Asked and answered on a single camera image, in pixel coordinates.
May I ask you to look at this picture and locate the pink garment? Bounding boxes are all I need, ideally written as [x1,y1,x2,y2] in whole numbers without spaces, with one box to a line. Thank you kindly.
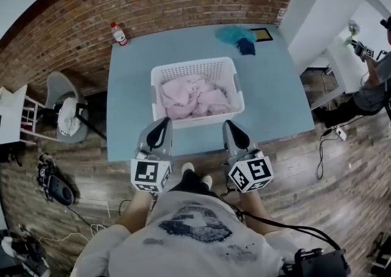
[159,74,233,119]

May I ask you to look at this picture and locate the person's left forearm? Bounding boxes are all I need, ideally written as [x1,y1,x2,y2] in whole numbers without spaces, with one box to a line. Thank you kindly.
[117,190,155,234]

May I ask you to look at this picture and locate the person's black trousers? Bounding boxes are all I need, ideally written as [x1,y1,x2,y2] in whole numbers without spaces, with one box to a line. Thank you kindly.
[169,168,214,199]

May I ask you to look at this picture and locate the white cable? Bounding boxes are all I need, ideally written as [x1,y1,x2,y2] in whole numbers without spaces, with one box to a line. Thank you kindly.
[39,223,108,243]

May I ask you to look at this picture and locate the navy blue cloth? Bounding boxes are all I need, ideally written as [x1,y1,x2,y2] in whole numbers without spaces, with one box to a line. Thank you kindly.
[236,38,257,56]

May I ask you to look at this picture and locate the person's white printed t-shirt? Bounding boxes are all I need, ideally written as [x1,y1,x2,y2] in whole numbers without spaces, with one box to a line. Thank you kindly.
[71,191,294,277]

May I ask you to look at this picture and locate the small vase with plant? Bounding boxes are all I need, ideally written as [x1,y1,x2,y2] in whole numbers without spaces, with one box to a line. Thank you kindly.
[343,20,360,47]

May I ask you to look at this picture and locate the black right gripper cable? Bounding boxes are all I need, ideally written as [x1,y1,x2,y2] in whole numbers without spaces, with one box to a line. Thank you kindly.
[221,188,340,252]

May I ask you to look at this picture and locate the white shelf rack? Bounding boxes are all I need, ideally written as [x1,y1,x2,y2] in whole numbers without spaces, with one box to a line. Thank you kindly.
[0,84,46,146]

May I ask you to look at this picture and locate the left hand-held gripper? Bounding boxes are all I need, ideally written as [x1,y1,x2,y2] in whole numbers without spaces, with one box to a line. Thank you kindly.
[130,117,173,193]

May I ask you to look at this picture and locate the black power cable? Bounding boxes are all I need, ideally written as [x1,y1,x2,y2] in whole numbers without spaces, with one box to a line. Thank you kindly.
[316,128,337,180]

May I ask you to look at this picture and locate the dark equipment heap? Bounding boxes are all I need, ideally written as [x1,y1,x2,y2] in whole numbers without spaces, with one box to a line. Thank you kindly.
[0,226,51,277]

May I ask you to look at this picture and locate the black waist device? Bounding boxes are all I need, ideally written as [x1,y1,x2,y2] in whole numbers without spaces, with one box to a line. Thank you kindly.
[282,248,351,277]

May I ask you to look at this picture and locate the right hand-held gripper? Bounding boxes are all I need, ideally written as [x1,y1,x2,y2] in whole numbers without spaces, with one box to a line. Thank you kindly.
[222,120,274,194]

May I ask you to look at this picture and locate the black framed tan board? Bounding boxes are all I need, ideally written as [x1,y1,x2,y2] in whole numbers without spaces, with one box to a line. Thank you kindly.
[249,27,273,43]

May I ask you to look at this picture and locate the person's right forearm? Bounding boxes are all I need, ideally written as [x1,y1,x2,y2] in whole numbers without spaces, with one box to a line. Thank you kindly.
[238,191,277,235]

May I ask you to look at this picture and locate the black oval device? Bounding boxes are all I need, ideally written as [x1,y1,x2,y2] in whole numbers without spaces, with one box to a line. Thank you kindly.
[37,152,76,207]

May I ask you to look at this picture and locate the grey shell chair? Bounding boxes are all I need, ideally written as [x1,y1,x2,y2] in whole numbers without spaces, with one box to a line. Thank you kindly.
[45,71,108,144]

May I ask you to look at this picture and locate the white plastic laundry basket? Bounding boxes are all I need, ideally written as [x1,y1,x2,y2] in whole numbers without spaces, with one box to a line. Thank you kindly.
[150,56,246,130]

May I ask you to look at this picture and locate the light blue table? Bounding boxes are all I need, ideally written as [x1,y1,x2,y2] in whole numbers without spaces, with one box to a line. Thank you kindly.
[106,23,316,163]

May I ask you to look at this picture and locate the teal fluffy cloth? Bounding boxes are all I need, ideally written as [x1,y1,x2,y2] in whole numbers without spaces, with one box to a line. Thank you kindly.
[214,24,257,45]

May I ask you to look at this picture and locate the white desk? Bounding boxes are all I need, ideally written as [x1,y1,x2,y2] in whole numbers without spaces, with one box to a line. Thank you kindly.
[301,35,372,111]

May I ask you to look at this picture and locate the clear bottle with red cap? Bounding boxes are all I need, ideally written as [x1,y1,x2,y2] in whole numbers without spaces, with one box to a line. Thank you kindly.
[110,21,129,47]

